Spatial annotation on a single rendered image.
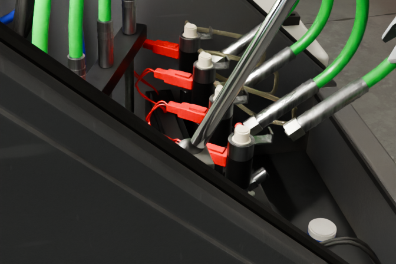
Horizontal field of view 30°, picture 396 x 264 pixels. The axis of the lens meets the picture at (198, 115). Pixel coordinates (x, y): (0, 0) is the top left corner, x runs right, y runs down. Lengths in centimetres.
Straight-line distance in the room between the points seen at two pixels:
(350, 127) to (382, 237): 17
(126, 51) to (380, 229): 40
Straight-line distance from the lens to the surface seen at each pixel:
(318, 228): 105
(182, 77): 92
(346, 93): 77
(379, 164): 101
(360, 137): 106
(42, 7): 65
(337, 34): 352
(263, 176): 80
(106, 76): 85
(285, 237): 39
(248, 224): 36
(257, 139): 78
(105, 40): 85
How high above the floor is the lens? 153
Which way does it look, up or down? 33 degrees down
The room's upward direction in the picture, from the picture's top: 3 degrees clockwise
